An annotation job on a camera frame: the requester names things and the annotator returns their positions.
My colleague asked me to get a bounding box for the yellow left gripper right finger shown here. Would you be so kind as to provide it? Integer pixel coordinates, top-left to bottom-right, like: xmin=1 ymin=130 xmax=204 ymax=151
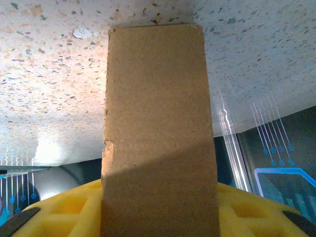
xmin=217 ymin=184 xmax=316 ymax=237

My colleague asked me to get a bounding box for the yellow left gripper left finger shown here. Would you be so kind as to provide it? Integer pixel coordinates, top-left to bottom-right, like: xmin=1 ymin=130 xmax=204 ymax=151
xmin=0 ymin=179 xmax=103 ymax=237

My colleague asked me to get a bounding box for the brown cardboard paper box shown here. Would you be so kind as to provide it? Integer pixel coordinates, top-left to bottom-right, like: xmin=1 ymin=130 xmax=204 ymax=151
xmin=100 ymin=22 xmax=221 ymax=237

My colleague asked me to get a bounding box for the aluminium frame post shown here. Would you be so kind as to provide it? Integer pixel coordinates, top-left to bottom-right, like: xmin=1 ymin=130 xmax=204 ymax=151
xmin=223 ymin=134 xmax=252 ymax=193

